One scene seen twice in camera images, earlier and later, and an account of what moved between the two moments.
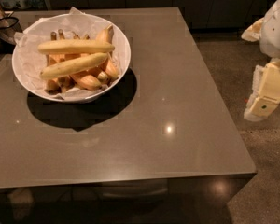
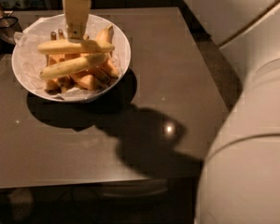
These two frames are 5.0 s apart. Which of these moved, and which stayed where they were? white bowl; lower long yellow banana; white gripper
Moved: white gripper
Stayed: white bowl; lower long yellow banana
